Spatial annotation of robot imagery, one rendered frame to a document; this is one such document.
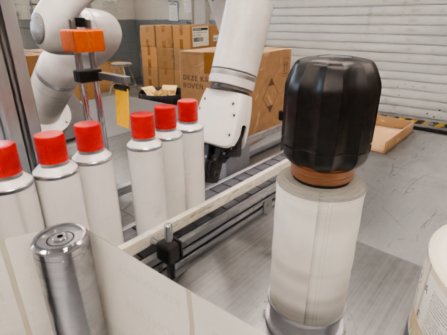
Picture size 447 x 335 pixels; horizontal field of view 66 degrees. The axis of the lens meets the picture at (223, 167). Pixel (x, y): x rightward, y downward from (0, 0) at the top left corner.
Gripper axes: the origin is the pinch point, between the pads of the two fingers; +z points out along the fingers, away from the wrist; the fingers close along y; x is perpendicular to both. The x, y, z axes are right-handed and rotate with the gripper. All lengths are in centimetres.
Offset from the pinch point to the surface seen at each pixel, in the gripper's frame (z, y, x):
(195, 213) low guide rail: 6.1, 4.5, -7.0
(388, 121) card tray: -23, 4, 90
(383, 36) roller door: -145, -103, 376
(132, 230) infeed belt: 11.5, -3.1, -13.1
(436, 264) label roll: -2.5, 39.0, -16.8
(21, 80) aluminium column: -9.0, -12.3, -29.9
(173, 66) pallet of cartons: -59, -288, 235
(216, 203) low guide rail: 4.7, 4.5, -2.1
